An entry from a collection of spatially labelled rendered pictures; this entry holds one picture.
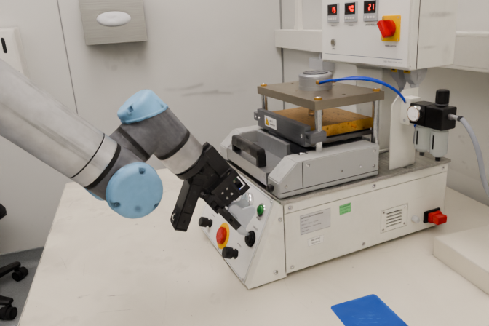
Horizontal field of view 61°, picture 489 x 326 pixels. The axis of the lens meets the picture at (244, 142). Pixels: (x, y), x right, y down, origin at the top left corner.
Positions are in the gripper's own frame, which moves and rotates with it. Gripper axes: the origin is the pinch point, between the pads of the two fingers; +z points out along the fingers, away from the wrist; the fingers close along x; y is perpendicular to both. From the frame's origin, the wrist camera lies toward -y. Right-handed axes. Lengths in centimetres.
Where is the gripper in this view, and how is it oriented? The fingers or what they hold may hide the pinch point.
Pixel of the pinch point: (241, 233)
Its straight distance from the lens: 88.1
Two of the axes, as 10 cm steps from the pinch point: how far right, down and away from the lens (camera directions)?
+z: 5.7, 6.9, 4.4
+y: 7.2, -6.8, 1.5
